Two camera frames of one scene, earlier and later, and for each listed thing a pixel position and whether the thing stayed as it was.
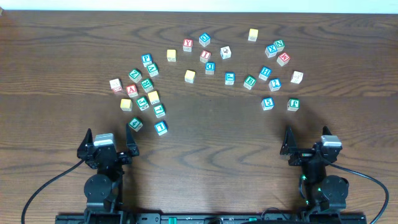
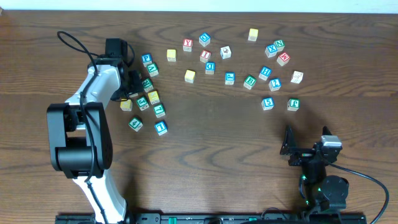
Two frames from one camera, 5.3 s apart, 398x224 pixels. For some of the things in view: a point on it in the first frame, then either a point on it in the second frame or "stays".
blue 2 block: [275, 84] stays
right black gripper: [290, 147] stays
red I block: [204, 56] stays
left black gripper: [126, 159] → [138, 87]
